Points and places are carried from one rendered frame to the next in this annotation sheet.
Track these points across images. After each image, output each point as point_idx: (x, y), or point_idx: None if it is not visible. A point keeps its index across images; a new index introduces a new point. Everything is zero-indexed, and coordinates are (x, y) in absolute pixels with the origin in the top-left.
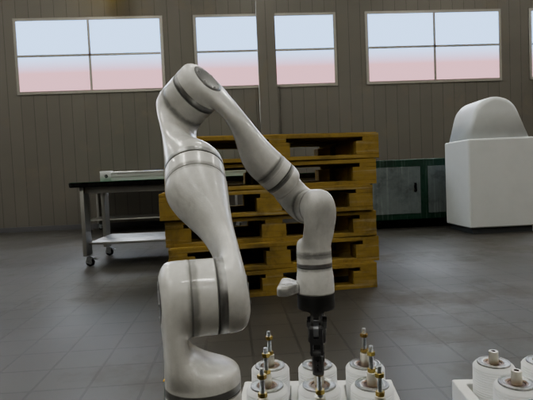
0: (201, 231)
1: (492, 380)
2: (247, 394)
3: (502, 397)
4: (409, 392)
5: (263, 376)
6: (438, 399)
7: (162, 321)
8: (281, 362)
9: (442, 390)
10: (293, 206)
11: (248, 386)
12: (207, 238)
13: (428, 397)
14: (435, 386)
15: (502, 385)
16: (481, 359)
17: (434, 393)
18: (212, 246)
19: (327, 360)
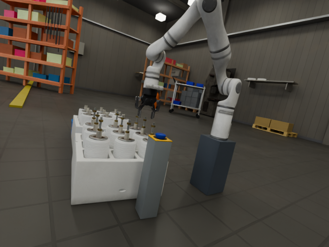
0: (225, 70)
1: (95, 119)
2: (131, 145)
3: (110, 120)
4: (6, 155)
5: (154, 125)
6: (21, 150)
7: (240, 91)
8: (93, 134)
9: (8, 148)
10: (160, 53)
11: (128, 142)
12: (224, 72)
13: (16, 151)
14: (1, 148)
15: (109, 117)
16: (87, 114)
17: (11, 150)
18: (224, 74)
19: (90, 128)
